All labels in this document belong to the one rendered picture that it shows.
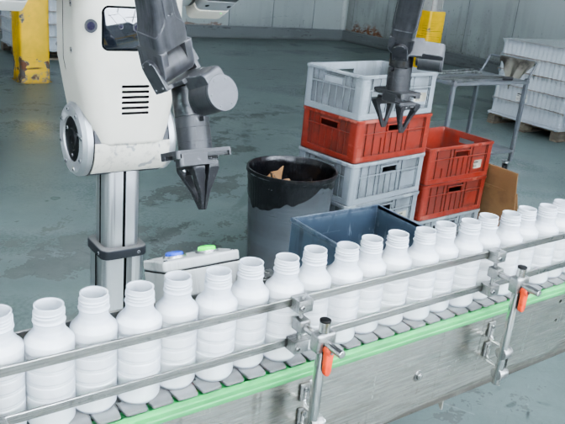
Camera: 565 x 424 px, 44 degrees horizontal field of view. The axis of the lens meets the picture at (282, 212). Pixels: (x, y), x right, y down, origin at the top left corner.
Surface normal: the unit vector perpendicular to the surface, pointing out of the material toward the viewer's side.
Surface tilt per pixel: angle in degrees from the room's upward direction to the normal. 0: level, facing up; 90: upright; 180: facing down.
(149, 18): 106
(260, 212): 94
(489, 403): 0
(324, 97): 90
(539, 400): 0
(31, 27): 90
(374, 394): 90
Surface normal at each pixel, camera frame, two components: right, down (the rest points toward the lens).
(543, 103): -0.83, 0.11
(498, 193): -0.80, 0.34
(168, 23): 0.77, 0.40
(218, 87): 0.64, -0.03
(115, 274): 0.57, 0.33
